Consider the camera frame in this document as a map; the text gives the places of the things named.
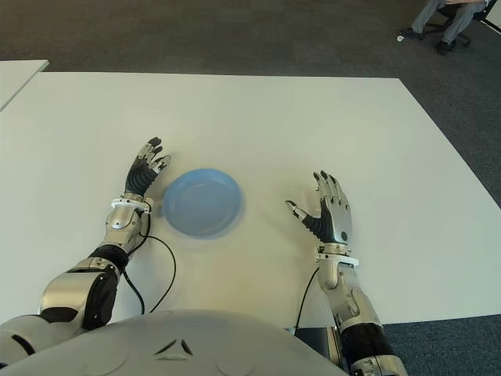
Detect grey robot torso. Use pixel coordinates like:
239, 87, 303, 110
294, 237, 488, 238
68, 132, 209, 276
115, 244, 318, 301
0, 309, 349, 376

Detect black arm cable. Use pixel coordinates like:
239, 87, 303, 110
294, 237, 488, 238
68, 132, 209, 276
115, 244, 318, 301
294, 268, 319, 330
117, 213, 177, 316

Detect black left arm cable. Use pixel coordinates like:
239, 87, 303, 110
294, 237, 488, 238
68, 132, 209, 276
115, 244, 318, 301
117, 213, 177, 316

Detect blue plate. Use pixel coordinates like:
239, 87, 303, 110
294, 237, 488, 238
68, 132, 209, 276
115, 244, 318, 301
162, 168, 247, 238

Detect seated person grey trousers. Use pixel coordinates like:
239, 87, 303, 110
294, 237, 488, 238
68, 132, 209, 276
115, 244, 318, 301
410, 0, 490, 55

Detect black office chair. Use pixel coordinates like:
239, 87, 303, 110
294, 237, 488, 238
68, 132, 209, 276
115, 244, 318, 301
424, 0, 501, 48

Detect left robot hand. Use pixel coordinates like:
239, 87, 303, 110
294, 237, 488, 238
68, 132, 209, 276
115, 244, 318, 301
124, 136, 172, 196

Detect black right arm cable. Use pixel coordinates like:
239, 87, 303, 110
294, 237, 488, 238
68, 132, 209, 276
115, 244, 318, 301
294, 268, 319, 330

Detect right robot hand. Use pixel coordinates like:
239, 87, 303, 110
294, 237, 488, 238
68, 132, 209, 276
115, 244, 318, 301
285, 169, 352, 246

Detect white side table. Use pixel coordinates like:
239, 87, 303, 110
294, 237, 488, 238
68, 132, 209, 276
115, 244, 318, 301
0, 59, 51, 113

